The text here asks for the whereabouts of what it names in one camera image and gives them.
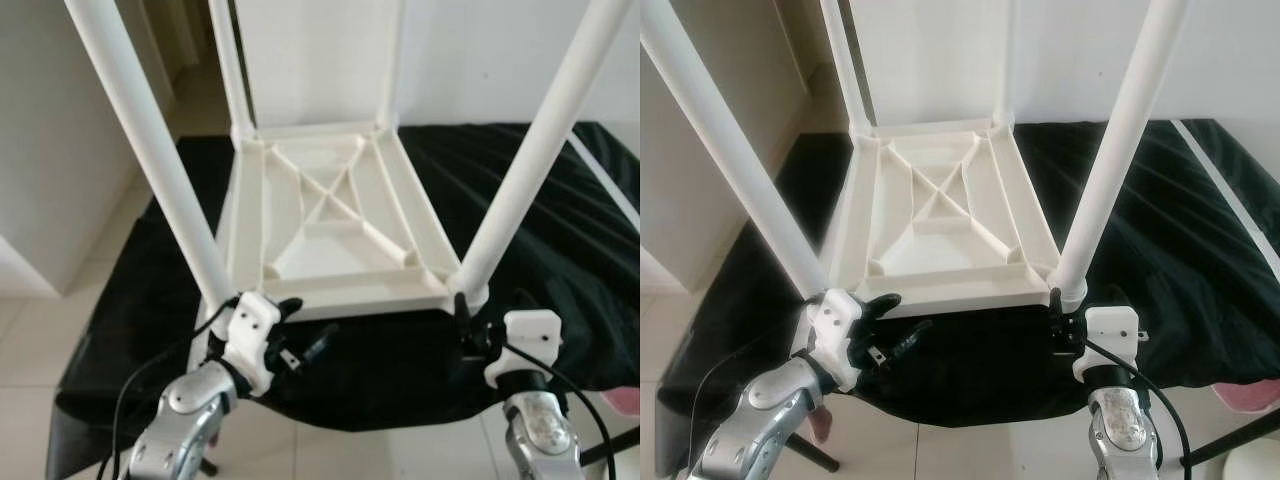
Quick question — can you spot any white plastic table leg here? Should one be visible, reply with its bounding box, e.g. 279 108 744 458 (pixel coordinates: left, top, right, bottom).
820 0 873 141
1050 0 1196 306
208 0 259 146
640 0 831 301
375 0 406 131
450 0 631 306
990 0 1019 129
62 0 241 311

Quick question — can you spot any black table cloth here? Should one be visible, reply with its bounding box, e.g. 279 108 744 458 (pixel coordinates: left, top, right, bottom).
655 118 1280 476
45 122 641 476

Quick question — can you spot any white tape strip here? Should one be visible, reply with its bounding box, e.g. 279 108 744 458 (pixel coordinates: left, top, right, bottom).
568 130 641 231
1170 118 1280 261

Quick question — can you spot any white round fan stand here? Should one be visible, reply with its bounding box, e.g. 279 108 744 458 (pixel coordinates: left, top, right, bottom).
1225 440 1280 480

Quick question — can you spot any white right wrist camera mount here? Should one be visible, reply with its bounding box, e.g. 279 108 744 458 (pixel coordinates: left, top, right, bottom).
485 310 563 391
1072 305 1149 386

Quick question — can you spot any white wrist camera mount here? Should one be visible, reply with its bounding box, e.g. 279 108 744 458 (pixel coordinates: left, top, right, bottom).
220 292 283 396
485 310 563 391
805 290 871 393
1072 305 1149 386

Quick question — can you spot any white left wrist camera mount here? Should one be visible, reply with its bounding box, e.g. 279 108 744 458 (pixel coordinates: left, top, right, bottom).
220 292 283 396
805 290 871 393

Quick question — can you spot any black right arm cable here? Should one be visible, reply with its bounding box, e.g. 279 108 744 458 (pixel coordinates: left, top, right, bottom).
480 340 613 480
1080 338 1193 480

